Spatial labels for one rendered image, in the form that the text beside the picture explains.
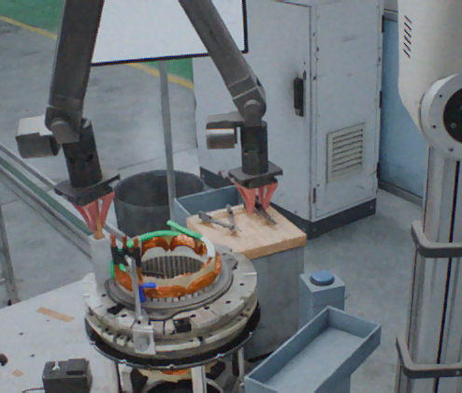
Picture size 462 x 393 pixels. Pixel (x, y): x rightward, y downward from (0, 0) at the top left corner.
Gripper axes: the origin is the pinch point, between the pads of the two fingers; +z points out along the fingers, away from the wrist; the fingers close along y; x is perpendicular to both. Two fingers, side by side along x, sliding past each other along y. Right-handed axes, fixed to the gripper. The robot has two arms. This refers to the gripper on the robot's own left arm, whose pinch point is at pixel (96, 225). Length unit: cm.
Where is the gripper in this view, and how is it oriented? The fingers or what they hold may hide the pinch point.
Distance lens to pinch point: 137.0
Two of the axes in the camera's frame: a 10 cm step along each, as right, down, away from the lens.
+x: 6.9, 3.1, -6.5
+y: -7.1, 4.2, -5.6
